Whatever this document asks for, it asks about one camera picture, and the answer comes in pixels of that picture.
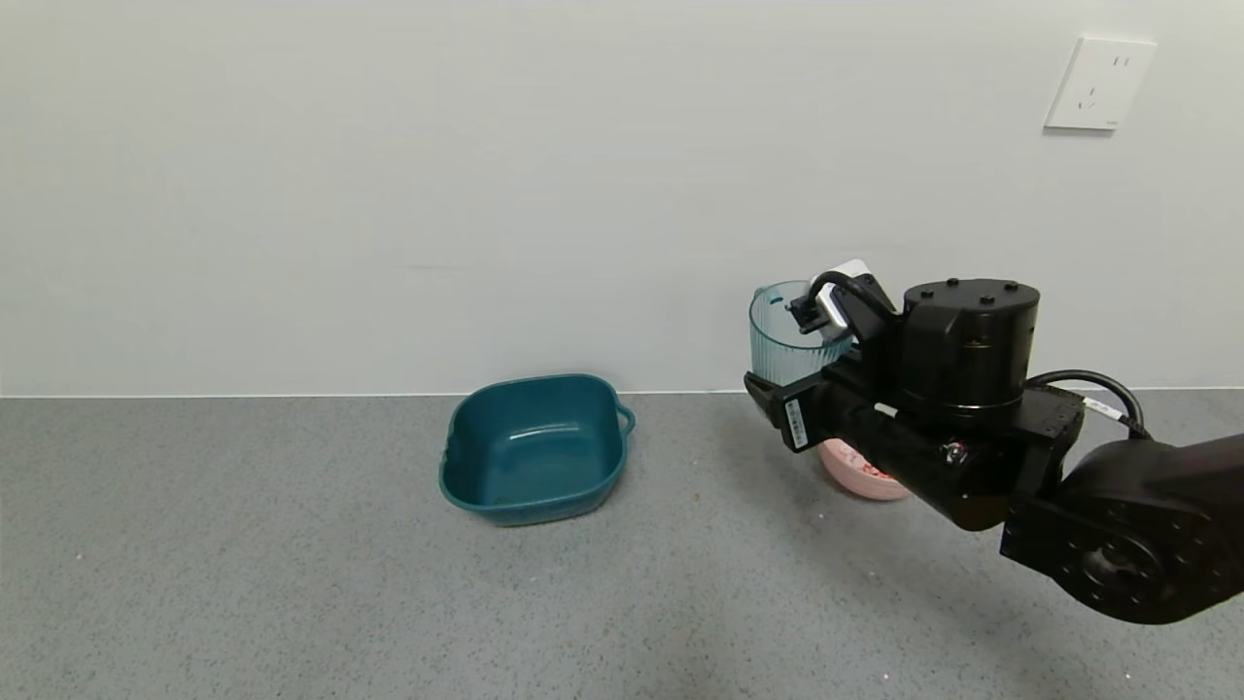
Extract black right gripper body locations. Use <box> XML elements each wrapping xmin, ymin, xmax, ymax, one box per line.
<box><xmin>771</xmin><ymin>349</ymin><xmax>908</xmax><ymax>462</ymax></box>

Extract ribbed clear blue cup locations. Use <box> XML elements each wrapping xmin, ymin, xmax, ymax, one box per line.
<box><xmin>748</xmin><ymin>280</ymin><xmax>856</xmax><ymax>388</ymax></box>

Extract red and white solid pieces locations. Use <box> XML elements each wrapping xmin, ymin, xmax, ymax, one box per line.
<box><xmin>844</xmin><ymin>442</ymin><xmax>897</xmax><ymax>482</ymax></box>

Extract pink ribbed bowl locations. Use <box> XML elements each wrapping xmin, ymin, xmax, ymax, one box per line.
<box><xmin>818</xmin><ymin>437</ymin><xmax>915</xmax><ymax>502</ymax></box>

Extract teal plastic basin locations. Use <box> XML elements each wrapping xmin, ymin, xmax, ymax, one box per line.
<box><xmin>438</xmin><ymin>373</ymin><xmax>637</xmax><ymax>527</ymax></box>

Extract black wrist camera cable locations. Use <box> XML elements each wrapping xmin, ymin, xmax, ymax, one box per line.
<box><xmin>807</xmin><ymin>270</ymin><xmax>1153</xmax><ymax>440</ymax></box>

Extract white wall socket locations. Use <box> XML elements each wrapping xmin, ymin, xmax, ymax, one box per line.
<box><xmin>1044</xmin><ymin>36</ymin><xmax>1158</xmax><ymax>132</ymax></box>

